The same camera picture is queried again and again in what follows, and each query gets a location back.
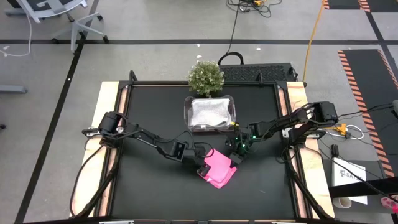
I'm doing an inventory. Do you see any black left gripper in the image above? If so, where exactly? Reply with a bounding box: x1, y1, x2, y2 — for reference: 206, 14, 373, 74
185, 145, 213, 180

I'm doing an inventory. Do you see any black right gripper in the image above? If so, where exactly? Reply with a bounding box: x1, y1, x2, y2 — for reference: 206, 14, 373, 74
225, 129, 254, 165

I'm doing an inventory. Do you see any pink microfiber towel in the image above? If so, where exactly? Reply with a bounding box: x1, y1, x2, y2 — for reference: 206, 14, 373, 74
198, 148, 238, 189

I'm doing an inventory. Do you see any grey waffle towel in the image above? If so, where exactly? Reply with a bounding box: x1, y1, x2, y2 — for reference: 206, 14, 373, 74
190, 98, 234, 129

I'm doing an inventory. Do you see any clear plastic bin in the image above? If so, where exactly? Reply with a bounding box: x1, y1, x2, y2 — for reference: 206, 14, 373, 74
183, 95, 237, 133

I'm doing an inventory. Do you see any artificial green potted plant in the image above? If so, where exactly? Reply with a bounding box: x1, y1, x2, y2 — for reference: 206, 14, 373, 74
187, 60, 226, 98

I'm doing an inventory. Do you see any black perforated computer case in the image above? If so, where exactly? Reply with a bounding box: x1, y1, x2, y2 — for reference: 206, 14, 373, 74
217, 63, 296, 83

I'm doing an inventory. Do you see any wooden table side board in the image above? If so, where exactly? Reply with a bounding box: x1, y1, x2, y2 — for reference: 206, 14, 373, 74
70, 81, 121, 217
285, 81, 336, 218

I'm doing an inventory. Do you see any beige tape roll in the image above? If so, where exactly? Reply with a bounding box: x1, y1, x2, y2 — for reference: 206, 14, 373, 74
332, 196, 353, 210

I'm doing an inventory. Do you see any white printed booklet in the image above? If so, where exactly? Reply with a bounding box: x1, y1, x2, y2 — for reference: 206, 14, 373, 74
331, 157, 368, 205

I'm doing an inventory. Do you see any black bar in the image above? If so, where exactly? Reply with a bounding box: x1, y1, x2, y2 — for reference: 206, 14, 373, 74
328, 176, 398, 199

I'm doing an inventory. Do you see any large orange striped floor mat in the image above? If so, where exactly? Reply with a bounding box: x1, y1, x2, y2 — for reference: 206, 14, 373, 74
338, 49, 398, 178

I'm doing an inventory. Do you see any pink object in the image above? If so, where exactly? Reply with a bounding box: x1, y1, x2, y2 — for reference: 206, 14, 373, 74
381, 195, 398, 215

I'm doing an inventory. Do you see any small orange striped floor mat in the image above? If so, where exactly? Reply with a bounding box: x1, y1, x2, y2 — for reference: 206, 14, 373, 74
322, 0, 398, 13

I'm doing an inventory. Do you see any grey office chair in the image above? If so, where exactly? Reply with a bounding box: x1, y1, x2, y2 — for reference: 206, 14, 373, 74
4, 0, 109, 52

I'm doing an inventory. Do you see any grey desk foot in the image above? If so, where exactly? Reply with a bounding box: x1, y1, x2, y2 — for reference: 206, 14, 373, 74
0, 84, 28, 94

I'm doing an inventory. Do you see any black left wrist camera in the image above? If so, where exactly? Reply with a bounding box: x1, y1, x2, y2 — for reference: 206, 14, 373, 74
167, 140, 189, 162

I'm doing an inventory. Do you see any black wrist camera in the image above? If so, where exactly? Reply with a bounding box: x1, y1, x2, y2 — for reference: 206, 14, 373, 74
167, 140, 189, 162
248, 121, 268, 138

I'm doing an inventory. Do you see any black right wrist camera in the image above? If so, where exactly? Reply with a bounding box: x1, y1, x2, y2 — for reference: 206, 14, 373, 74
248, 121, 268, 138

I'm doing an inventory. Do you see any black aluminium table frame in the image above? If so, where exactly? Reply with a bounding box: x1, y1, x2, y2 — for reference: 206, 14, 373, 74
70, 70, 335, 224

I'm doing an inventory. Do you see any black cable loop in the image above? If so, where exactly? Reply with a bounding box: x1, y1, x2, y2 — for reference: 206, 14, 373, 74
216, 51, 245, 67

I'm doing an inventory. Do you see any white cable loop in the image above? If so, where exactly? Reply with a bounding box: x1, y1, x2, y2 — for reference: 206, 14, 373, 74
345, 124, 365, 141

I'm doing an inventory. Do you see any black hanging cable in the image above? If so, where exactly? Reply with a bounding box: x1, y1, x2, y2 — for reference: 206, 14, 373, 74
226, 0, 241, 55

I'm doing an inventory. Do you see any yellow hanging cable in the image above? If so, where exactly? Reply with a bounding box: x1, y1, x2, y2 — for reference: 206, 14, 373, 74
302, 0, 326, 83

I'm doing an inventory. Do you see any black floor cable bundle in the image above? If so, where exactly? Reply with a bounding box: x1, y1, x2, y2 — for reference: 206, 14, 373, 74
226, 0, 283, 19

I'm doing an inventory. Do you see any white floor cable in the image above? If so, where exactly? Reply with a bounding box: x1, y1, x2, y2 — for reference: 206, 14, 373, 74
0, 14, 33, 58

